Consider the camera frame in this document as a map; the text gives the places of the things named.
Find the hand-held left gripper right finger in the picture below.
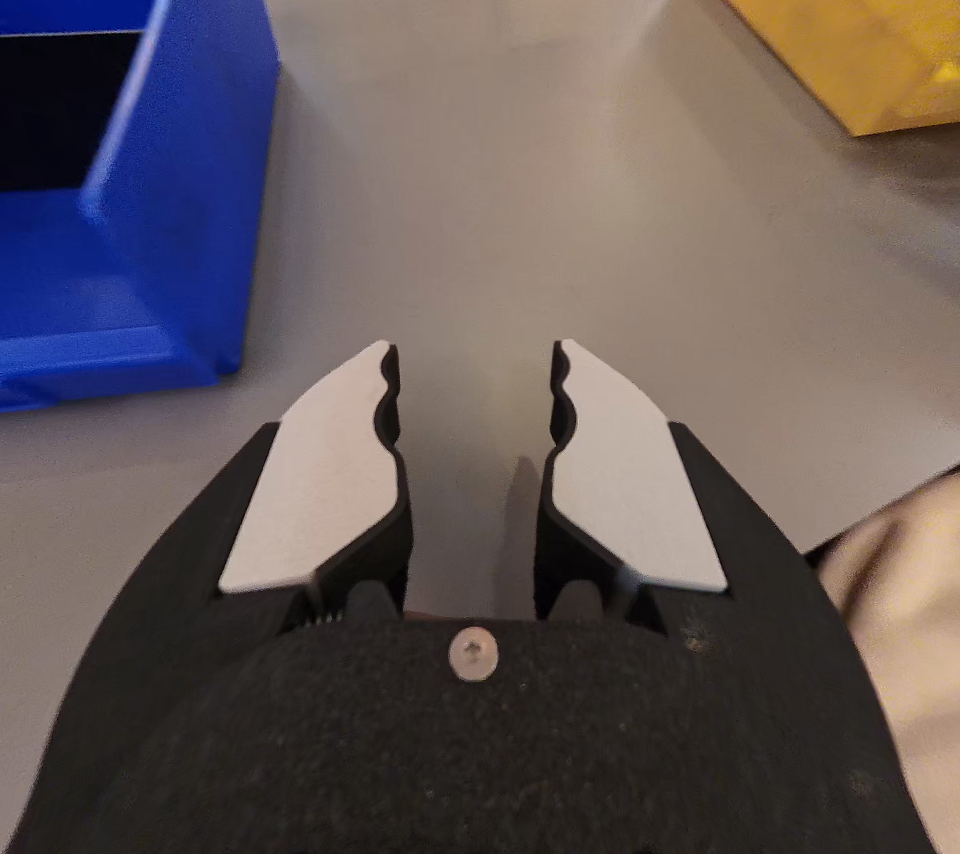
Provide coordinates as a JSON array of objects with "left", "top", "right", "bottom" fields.
[{"left": 535, "top": 338, "right": 730, "bottom": 620}]

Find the blue plastic bin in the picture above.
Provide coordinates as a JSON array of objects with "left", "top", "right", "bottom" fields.
[{"left": 0, "top": 0, "right": 282, "bottom": 413}]

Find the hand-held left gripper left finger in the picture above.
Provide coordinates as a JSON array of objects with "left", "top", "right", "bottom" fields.
[{"left": 217, "top": 340, "right": 414, "bottom": 617}]

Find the person's beige sweatshirt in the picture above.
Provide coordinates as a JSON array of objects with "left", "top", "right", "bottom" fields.
[{"left": 817, "top": 472, "right": 960, "bottom": 854}]

